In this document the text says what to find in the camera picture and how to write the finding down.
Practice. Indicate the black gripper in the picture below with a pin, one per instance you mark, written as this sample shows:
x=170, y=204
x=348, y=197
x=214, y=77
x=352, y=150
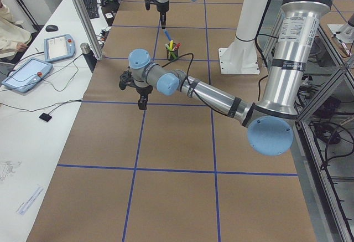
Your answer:
x=142, y=90
x=162, y=8

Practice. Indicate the blue marker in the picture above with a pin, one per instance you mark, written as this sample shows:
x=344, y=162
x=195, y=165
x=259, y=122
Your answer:
x=167, y=34

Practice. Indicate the green highlighter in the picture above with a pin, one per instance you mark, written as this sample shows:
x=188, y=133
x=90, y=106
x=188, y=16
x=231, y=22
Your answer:
x=172, y=56

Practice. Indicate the black mesh pen cup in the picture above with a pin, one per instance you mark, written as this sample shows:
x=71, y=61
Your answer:
x=167, y=50

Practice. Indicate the steel water bottle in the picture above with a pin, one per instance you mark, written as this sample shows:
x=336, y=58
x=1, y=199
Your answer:
x=89, y=56

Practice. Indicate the black keyboard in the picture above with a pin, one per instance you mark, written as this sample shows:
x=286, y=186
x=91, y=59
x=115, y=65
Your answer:
x=91, y=8

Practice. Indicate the upper teach pendant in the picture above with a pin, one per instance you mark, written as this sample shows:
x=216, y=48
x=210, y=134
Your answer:
x=59, y=48

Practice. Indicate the teach pendant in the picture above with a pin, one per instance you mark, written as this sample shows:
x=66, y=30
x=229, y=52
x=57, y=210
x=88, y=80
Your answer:
x=28, y=75
x=59, y=48

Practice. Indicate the black computer mouse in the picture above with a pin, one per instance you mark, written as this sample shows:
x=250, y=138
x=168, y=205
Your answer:
x=51, y=28

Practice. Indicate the lower teach pendant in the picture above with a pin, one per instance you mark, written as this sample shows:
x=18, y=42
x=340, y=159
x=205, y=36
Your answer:
x=28, y=75

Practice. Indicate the person in cream shirt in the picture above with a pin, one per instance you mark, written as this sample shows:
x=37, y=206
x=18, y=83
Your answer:
x=14, y=39

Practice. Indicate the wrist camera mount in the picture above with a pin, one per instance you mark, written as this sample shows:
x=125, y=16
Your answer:
x=126, y=80
x=148, y=4

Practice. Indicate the aluminium frame post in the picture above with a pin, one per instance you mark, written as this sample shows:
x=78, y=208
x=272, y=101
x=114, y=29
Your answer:
x=89, y=30

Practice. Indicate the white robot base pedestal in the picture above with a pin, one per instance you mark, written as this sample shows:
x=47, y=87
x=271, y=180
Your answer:
x=241, y=55

